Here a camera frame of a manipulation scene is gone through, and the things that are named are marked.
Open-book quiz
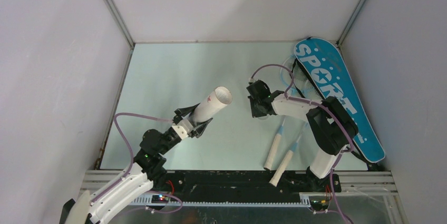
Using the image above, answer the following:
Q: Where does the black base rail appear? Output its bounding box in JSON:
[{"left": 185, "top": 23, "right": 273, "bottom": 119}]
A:
[{"left": 153, "top": 170, "right": 342, "bottom": 204}]

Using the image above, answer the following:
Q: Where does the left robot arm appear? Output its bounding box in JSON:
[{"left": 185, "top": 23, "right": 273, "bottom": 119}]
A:
[{"left": 60, "top": 102, "right": 221, "bottom": 223}]

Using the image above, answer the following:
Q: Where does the clear tube lid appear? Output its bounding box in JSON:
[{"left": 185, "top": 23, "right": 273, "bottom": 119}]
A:
[{"left": 258, "top": 115, "right": 270, "bottom": 120}]

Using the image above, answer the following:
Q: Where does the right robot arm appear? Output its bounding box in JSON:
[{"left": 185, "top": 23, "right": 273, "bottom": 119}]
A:
[{"left": 247, "top": 79, "right": 359, "bottom": 191}]

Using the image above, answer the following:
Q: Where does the white shuttlecock tube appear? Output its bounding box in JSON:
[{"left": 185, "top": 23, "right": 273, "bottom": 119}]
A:
[{"left": 189, "top": 86, "right": 232, "bottom": 124}]

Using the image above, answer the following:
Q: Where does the blue racket cover bag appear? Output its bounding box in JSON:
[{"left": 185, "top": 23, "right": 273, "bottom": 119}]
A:
[{"left": 293, "top": 37, "right": 386, "bottom": 163}]

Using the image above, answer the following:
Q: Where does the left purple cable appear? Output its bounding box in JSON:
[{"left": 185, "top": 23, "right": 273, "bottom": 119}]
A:
[{"left": 89, "top": 112, "right": 174, "bottom": 205}]

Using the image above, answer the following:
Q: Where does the blue badminton racket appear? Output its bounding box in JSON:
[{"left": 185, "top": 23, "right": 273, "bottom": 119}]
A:
[
  {"left": 263, "top": 55, "right": 301, "bottom": 171},
  {"left": 269, "top": 122, "right": 309, "bottom": 187}
]

